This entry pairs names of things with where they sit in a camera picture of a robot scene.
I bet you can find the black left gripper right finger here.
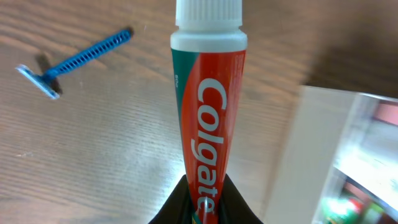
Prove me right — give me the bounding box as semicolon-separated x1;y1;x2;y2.
218;174;263;224

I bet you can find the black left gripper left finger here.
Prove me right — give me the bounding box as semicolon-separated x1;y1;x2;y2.
149;175;193;224

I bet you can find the green Dettol soap box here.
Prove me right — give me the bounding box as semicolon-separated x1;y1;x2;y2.
321;197;397;224

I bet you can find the cream box with pink inside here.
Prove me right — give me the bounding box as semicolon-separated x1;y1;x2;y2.
264;86;382;223

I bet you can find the Colgate toothpaste tube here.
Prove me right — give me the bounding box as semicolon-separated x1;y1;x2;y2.
170;0;248;223

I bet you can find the blue disposable razor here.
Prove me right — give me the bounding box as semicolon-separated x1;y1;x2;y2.
16;28;134;100

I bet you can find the white Pantene tube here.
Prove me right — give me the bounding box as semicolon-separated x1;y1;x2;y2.
312;93;397;223

